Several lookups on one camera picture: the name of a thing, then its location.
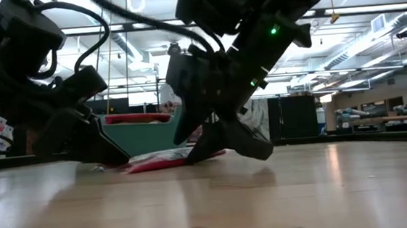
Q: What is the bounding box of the teal plastic basket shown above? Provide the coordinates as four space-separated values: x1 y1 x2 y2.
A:
96 105 189 160

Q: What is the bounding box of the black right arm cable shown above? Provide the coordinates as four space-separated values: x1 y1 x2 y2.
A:
83 0 218 64

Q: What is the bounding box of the red popcorn bag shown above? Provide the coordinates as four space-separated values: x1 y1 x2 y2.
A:
91 143 229 178
103 109 173 129

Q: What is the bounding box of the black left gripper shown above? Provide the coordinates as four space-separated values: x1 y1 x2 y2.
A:
0 71 132 174

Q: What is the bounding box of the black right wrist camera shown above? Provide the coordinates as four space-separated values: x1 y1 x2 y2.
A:
164 49 227 109

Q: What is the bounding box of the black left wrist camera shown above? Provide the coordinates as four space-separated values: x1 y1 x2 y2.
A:
57 64 110 105

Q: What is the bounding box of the grey marbled panel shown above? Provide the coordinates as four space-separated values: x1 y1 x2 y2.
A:
237 97 273 144

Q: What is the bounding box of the white cylinder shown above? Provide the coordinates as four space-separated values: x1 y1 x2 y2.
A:
157 84 171 106

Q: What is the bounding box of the tall black cabinet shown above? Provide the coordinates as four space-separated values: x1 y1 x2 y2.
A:
266 93 319 142

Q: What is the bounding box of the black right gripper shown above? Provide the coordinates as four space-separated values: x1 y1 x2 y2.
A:
166 45 276 168

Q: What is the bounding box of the round black ceiling camera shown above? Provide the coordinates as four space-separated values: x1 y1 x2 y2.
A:
166 40 183 58

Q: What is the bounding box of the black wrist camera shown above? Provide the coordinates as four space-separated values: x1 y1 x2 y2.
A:
57 64 110 105
164 49 227 109

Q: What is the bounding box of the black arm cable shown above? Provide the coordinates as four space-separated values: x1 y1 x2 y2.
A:
83 0 218 64
33 0 114 78

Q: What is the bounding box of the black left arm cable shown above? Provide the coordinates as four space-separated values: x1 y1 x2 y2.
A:
33 0 114 78

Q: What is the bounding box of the yellow hanging cable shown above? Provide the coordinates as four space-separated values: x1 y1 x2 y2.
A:
328 0 341 25

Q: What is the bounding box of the black monitor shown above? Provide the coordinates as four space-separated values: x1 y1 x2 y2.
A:
85 97 131 118

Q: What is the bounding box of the white air vent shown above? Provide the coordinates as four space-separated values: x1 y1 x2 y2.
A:
370 13 388 35

